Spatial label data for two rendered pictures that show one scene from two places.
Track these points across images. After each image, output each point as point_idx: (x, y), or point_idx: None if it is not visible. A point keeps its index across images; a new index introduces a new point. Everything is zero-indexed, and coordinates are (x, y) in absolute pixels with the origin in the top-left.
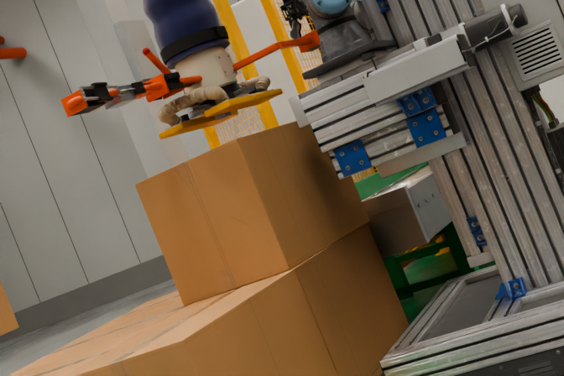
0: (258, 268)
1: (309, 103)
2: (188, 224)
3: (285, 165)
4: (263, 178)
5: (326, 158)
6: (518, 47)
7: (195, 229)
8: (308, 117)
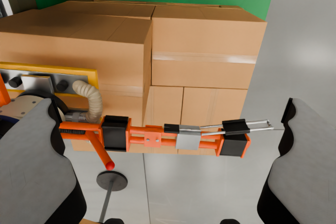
0: (151, 40)
1: None
2: (146, 86)
3: (95, 29)
4: (133, 32)
5: (28, 22)
6: None
7: (147, 82)
8: None
